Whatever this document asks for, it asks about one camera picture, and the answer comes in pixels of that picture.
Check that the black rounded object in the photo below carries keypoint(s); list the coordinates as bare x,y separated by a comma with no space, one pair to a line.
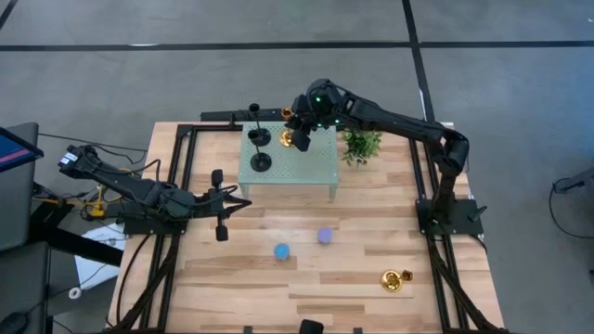
311,327

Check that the white paper sheet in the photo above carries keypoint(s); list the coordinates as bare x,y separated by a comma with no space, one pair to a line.
95,269

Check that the white tape roll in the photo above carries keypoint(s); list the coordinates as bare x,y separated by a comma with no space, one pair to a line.
69,292

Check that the blue screen monitor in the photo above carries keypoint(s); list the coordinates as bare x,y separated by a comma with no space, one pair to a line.
14,150

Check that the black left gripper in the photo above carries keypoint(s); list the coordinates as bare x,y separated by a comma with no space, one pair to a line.
206,204

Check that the black computer mouse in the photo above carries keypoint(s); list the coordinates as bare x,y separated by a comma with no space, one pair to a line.
11,323

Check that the gold candlestick holder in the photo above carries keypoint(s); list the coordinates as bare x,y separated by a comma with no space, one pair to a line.
391,280
286,139

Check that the grey equipment leg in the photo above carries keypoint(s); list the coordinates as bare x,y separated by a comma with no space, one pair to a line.
580,178

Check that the green plant white pot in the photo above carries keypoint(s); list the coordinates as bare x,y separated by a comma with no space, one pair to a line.
361,146

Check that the black aluminium table frame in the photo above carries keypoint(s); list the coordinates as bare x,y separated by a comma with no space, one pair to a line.
218,126

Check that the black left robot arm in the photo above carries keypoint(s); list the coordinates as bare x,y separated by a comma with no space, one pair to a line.
139,190

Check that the black power strip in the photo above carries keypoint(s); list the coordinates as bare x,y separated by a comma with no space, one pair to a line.
218,115

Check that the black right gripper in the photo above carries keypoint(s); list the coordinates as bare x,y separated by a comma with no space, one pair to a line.
306,123

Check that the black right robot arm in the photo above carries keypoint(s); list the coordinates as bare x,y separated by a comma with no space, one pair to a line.
399,123

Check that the green perforated metal shelf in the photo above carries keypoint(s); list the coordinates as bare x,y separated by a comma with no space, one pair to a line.
301,162

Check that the black candlestick holder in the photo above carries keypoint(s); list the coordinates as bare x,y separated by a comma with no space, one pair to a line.
265,139
261,163

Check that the yellow clamp stand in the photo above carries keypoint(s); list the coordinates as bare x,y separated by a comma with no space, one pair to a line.
98,209

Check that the black stand leg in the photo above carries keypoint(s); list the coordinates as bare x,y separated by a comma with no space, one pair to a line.
79,243

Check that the purple candle glass jar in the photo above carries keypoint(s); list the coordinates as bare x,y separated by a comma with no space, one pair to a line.
325,235

